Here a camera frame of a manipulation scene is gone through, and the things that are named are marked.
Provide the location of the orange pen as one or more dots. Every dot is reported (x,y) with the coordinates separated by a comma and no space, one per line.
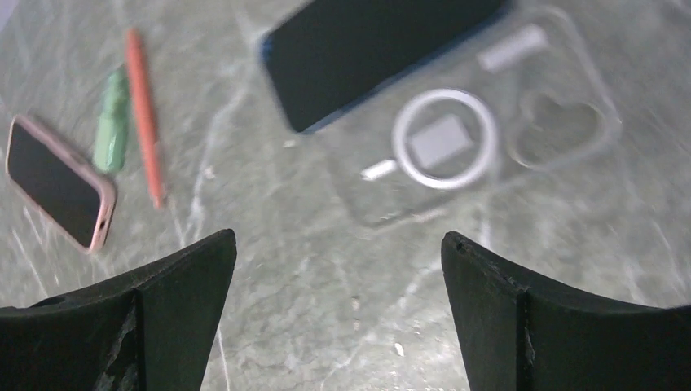
(144,114)

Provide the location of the blue phone black screen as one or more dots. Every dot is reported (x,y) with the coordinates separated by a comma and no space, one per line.
(330,56)

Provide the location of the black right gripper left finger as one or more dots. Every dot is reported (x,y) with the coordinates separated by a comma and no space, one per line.
(150,328)

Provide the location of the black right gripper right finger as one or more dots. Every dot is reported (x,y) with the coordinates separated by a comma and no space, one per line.
(520,330)

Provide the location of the clear phone case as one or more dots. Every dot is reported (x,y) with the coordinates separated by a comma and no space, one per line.
(523,97)

